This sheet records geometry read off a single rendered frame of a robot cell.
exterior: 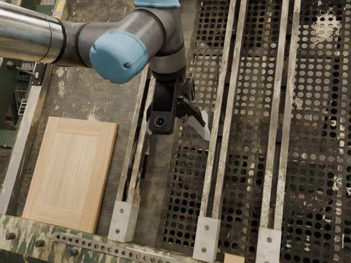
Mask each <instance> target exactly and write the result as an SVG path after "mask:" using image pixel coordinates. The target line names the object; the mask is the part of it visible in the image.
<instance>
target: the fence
mask: <svg viewBox="0 0 351 263"><path fill-rule="evenodd" d="M58 2H63V6H62V10H61V11H56V8H57V4H58ZM70 7H71V5H70V3H69V2H68V1H67V0H57V1H56V4H55V8H54V12H53V15H52V17H54V16H57V15H59V16H60V17H59V19H63V20H66V21H67V18H68V14H69V10H70ZM53 68H54V65H53V64H49V63H48V65H47V67H46V71H45V74H44V78H43V82H42V85H41V86H33V85H32V87H31V91H30V94H29V98H28V101H27V105H26V108H25V112H24V115H23V118H22V121H21V125H20V129H19V132H18V136H17V139H16V143H15V146H14V150H13V154H12V156H11V160H10V163H9V167H8V170H7V173H6V177H5V180H4V184H3V188H2V191H1V195H0V214H4V215H10V214H13V213H14V210H15V206H16V202H17V199H18V195H19V191H20V188H21V184H22V180H23V177H24V174H25V170H26V166H27V163H28V159H29V155H30V151H31V148H32V144H33V141H34V137H35V134H36V130H37V127H38V123H39V119H40V116H41V112H42V108H43V105H44V101H45V97H46V93H47V91H48V87H49V83H50V80H51V76H52V72H53Z"/></svg>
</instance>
